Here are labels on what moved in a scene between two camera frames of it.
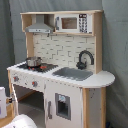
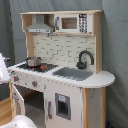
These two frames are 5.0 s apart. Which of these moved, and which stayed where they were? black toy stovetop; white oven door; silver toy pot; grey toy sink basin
Moved: white oven door
Stayed: silver toy pot; black toy stovetop; grey toy sink basin
